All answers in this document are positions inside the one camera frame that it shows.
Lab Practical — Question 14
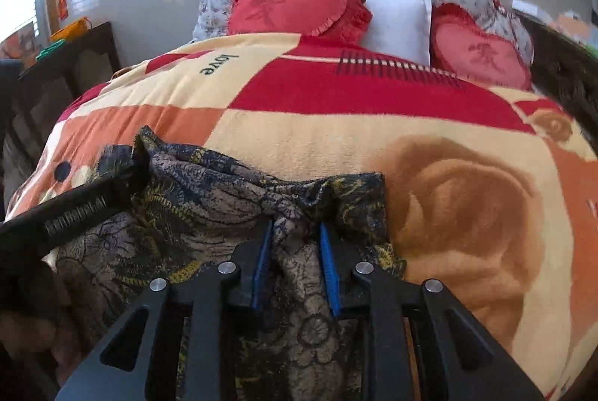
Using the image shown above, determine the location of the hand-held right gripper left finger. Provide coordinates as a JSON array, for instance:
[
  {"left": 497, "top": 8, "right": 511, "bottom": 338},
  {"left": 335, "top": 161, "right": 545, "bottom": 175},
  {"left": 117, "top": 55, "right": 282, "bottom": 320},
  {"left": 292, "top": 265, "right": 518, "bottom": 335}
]
[{"left": 56, "top": 219, "right": 276, "bottom": 401}]

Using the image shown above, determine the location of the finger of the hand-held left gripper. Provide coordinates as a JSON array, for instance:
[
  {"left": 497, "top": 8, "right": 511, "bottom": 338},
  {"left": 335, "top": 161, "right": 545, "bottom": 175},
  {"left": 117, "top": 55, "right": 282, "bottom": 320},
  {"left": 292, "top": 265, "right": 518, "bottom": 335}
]
[{"left": 111, "top": 138, "right": 151, "bottom": 202}]

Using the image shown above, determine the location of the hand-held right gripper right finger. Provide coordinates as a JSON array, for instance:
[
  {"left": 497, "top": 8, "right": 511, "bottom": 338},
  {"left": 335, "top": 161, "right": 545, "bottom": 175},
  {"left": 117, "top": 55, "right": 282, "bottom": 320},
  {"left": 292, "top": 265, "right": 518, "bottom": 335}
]
[{"left": 318, "top": 221, "right": 546, "bottom": 401}]

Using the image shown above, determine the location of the dark floral patterned garment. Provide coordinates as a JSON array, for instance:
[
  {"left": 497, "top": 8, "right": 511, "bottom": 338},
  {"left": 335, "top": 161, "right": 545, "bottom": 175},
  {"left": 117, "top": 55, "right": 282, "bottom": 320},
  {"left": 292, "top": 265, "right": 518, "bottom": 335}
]
[{"left": 55, "top": 125, "right": 408, "bottom": 401}]

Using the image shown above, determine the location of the person's left hand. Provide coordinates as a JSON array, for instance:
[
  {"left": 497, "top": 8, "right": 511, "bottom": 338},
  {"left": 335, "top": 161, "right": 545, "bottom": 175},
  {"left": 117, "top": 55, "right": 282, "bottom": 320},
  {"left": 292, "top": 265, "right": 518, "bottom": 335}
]
[{"left": 0, "top": 312, "right": 73, "bottom": 388}]

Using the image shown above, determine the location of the green tray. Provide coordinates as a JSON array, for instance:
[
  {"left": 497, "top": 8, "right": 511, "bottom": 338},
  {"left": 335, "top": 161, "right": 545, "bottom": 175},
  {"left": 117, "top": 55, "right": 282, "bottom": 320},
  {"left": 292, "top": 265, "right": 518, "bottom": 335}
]
[{"left": 36, "top": 38, "right": 72, "bottom": 60}]

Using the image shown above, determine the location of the orange red cream printed blanket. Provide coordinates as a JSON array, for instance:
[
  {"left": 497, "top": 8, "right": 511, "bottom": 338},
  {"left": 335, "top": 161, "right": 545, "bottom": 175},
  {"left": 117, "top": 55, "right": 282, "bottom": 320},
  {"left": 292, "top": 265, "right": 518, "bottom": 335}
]
[{"left": 4, "top": 32, "right": 598, "bottom": 401}]

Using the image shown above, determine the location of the orange box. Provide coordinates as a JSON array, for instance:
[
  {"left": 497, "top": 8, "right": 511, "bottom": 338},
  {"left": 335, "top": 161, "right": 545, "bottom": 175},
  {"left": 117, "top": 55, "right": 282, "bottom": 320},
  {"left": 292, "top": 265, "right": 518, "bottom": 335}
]
[{"left": 48, "top": 16, "right": 93, "bottom": 43}]

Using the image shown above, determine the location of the red heart-shaped pillow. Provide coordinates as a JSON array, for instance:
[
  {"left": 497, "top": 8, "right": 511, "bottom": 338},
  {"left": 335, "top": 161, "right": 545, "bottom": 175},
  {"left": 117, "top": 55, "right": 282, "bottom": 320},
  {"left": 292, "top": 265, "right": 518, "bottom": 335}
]
[
  {"left": 430, "top": 3, "right": 534, "bottom": 92},
  {"left": 228, "top": 0, "right": 373, "bottom": 43}
]

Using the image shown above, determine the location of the white pillow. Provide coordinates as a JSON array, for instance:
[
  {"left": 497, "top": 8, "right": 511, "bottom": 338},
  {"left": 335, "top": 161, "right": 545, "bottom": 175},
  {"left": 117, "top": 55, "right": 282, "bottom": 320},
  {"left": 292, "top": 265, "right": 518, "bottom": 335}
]
[{"left": 350, "top": 0, "right": 433, "bottom": 66}]

